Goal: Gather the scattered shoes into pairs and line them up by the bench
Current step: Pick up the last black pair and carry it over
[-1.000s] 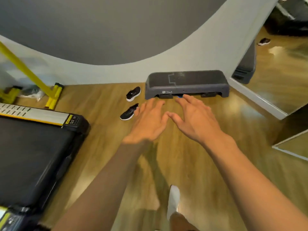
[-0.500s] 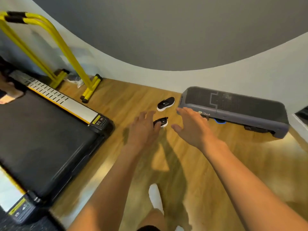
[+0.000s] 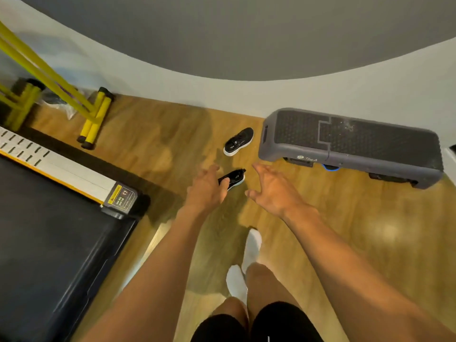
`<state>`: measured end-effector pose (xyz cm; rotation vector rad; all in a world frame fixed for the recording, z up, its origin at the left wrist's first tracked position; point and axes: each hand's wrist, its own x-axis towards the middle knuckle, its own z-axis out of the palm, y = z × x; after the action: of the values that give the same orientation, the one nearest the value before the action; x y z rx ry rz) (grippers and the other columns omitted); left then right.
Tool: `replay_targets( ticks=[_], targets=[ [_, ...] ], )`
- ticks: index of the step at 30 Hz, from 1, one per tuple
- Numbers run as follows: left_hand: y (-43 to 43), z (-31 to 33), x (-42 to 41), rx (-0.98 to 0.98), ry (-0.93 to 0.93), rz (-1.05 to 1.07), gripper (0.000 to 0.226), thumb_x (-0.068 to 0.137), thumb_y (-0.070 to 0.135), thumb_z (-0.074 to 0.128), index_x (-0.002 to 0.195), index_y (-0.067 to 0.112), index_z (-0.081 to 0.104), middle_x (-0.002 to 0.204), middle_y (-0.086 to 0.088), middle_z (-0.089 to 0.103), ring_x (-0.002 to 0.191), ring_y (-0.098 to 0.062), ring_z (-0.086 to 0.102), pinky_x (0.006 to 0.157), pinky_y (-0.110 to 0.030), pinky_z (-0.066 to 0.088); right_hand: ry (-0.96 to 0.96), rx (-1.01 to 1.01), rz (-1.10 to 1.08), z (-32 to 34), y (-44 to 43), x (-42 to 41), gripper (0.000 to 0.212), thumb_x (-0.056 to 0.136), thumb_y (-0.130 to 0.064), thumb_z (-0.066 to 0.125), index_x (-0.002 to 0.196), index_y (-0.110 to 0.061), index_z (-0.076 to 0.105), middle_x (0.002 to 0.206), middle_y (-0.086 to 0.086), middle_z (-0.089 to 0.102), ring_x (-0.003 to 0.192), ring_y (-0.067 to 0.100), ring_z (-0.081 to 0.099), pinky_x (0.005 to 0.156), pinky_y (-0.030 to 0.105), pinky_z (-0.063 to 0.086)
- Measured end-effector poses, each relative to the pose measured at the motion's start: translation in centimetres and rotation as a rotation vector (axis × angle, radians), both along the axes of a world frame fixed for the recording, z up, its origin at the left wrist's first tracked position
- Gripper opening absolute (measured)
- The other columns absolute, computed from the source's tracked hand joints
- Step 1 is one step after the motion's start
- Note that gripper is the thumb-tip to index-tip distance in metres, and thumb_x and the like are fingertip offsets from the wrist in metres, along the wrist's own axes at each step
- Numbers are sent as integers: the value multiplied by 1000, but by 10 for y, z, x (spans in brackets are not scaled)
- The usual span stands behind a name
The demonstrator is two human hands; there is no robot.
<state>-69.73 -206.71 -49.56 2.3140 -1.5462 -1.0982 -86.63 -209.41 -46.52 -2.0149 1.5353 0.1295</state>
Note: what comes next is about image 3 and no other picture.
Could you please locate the person's white sock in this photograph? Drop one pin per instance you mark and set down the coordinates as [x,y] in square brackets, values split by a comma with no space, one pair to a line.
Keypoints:
[236,283]
[252,247]

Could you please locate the black treadmill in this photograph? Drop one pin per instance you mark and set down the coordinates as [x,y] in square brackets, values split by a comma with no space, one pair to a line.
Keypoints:
[46,227]

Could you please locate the person's right leg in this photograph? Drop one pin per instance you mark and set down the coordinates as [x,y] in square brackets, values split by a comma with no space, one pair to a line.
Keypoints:
[267,288]

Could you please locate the yellow exercise frame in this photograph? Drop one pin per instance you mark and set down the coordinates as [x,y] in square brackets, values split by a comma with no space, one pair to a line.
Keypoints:
[91,119]

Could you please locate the black shorts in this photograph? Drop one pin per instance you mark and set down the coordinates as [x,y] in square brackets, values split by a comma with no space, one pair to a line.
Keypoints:
[281,325]

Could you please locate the person's left hand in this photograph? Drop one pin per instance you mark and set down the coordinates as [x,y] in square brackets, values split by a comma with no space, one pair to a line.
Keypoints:
[203,192]

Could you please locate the person's right white sock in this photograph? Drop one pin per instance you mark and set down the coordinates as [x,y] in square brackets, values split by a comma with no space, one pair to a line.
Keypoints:
[252,247]

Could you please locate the person's right forearm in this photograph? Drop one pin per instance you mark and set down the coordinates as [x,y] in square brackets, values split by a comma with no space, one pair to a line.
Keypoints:
[356,277]

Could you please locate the clear plastic bag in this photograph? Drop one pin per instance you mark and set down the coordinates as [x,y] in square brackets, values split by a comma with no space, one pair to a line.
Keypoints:
[60,103]

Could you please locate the person's right thumb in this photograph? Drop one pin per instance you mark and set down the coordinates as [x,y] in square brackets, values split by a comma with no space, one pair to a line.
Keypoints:
[253,195]

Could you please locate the person's left thumb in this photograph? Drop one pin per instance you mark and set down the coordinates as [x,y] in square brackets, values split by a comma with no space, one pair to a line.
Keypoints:
[224,189]

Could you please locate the grey aerobic step platform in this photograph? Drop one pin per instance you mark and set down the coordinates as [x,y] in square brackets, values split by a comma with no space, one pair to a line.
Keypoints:
[356,145]

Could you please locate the person's left white sock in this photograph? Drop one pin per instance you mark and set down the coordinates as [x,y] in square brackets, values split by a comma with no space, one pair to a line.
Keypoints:
[236,283]

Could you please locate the person's leg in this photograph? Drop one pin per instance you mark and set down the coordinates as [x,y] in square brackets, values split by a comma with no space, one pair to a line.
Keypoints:
[231,311]
[267,288]

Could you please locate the person's left leg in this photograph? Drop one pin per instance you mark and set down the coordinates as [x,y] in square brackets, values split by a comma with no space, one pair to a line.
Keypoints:
[231,311]

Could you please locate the black sneaker white sole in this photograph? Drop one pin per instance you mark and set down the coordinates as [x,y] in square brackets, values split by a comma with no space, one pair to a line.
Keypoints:
[238,141]
[236,178]

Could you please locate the person's left forearm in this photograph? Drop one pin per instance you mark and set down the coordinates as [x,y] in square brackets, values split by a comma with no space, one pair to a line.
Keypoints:
[160,277]

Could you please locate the person's right hand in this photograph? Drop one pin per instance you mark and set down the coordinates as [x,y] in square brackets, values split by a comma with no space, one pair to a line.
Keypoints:
[278,194]

